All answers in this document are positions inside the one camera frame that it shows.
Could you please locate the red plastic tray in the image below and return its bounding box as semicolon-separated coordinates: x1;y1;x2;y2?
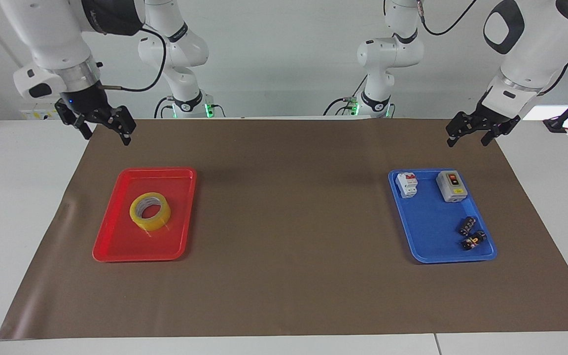
92;167;197;263

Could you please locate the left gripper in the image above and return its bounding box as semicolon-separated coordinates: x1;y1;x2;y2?
445;96;522;148

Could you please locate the white circuit breaker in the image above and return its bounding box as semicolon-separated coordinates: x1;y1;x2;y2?
395;172;419;199

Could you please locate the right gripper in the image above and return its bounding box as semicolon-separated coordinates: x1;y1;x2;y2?
55;82;137;146

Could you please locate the grey switch box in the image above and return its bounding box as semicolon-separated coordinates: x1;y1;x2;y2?
436;170;468;204

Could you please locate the blue plastic tray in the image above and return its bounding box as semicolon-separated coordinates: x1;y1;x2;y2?
388;168;497;264

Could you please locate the black cable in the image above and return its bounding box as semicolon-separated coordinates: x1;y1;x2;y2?
98;27;167;93
323;74;368;117
416;0;478;36
154;95;176;119

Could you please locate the yellow tape roll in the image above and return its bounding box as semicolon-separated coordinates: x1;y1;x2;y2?
130;192;172;232

